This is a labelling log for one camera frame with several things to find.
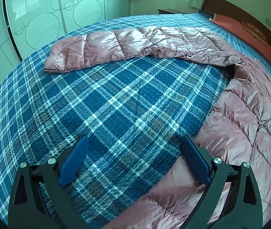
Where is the pink quilted down jacket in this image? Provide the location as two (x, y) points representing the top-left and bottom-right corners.
(44, 26), (271, 228)

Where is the dark wooden nightstand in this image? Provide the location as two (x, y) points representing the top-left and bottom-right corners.
(158, 9), (183, 15)

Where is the wall socket plate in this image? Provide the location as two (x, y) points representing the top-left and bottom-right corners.
(265, 18), (271, 28)

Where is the white glossy wardrobe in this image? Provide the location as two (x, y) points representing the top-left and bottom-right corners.
(0, 0), (130, 83)

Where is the brown embroidered cushion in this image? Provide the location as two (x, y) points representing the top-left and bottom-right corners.
(242, 22), (268, 45)

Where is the orange pillow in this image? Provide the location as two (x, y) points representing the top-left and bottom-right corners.
(209, 14), (271, 63)

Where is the dark wooden headboard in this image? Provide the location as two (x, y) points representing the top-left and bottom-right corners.
(202, 0), (271, 71)

